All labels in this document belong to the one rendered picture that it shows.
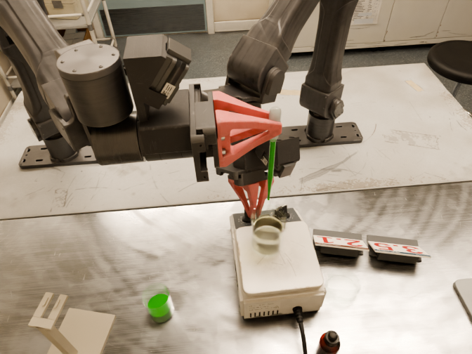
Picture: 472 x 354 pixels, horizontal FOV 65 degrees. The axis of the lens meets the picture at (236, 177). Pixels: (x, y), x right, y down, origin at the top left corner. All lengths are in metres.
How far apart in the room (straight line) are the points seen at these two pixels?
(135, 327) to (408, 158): 0.67
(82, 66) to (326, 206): 0.55
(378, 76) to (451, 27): 2.32
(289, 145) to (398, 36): 2.80
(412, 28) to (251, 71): 2.81
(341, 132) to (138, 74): 0.66
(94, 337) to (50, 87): 0.38
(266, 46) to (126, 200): 0.43
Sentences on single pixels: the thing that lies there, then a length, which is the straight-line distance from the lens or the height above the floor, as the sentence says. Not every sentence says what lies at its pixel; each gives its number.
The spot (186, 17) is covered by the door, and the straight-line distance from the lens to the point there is 3.49.
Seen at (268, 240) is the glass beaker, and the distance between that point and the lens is 0.55.
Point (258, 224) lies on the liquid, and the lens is 0.57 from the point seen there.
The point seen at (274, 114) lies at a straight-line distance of 0.41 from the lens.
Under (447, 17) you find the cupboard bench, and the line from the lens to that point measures 3.42.
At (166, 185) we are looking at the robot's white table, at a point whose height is 0.90.
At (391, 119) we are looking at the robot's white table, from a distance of 1.03.
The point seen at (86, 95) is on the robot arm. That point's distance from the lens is 0.37.
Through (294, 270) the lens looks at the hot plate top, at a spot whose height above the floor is 0.99.
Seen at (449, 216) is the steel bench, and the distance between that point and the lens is 0.84.
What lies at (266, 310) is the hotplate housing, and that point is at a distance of 0.61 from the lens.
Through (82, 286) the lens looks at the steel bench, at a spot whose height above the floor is 0.90.
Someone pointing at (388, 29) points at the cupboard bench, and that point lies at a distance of 3.25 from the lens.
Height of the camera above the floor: 1.49
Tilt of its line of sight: 46 degrees down
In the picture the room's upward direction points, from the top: 2 degrees counter-clockwise
